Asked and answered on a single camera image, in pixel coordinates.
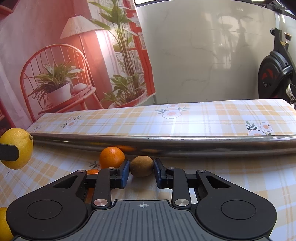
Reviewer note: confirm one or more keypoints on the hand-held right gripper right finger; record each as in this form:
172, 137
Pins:
158, 173

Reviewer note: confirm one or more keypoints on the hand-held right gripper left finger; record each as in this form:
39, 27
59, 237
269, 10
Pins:
124, 172

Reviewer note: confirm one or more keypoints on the large yellow lemon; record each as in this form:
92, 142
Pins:
18, 139

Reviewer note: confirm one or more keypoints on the brown kiwi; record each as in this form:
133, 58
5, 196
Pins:
141, 166

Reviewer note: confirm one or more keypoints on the mandarin orange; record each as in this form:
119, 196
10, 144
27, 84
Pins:
111, 157
92, 172

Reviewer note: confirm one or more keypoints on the long metal pole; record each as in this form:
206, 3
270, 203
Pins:
185, 144

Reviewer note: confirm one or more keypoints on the yellow-green lemon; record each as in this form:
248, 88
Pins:
4, 222

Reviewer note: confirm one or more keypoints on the plaid floral tablecloth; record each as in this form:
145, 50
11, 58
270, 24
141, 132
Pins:
208, 118

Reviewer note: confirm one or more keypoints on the black exercise bike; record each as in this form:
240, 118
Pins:
268, 74

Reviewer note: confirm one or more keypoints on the printed wall backdrop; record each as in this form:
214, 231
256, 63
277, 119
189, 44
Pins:
46, 46

